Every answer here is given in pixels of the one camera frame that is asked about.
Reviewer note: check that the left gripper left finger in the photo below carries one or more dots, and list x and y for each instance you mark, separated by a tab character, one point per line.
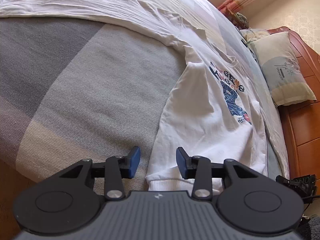
118	168

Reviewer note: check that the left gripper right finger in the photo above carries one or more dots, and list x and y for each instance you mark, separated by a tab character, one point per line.
197	168

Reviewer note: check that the white printed sweatshirt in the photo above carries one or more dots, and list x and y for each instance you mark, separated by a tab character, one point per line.
200	92

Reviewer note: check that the wooden headboard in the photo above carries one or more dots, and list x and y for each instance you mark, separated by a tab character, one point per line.
300	122

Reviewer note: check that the patchwork pastel bed sheet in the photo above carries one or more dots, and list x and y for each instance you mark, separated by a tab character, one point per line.
87	79

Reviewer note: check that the front pastel pillow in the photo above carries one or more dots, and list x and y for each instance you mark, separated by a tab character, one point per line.
281	70

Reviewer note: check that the pastel pillow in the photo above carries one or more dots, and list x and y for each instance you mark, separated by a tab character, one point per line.
250	35
281	70

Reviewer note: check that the rear pastel pillow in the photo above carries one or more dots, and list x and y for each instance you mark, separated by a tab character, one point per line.
250	35

